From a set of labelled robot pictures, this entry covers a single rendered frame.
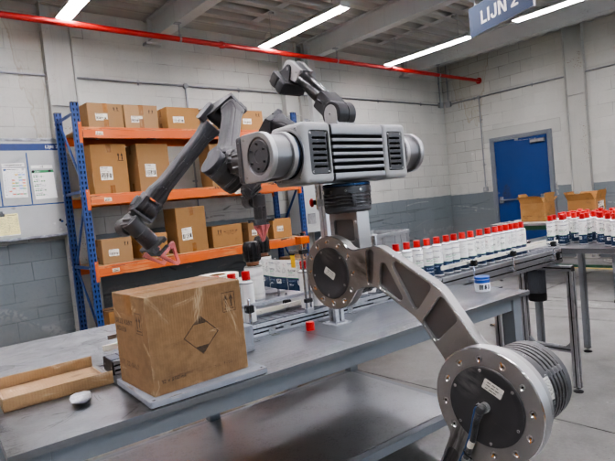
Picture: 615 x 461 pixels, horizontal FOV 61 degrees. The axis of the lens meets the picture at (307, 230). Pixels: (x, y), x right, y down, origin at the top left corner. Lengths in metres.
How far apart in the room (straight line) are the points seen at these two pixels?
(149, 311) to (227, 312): 0.24
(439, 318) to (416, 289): 0.08
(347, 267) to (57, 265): 5.12
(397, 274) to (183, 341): 0.63
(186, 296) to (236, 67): 6.25
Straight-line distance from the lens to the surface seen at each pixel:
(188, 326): 1.53
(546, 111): 9.88
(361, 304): 2.38
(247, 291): 2.06
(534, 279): 3.74
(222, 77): 7.43
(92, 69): 6.66
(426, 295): 1.24
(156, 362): 1.50
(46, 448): 1.44
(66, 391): 1.77
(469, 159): 10.55
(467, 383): 1.18
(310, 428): 2.76
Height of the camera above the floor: 1.33
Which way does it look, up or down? 3 degrees down
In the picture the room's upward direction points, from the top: 6 degrees counter-clockwise
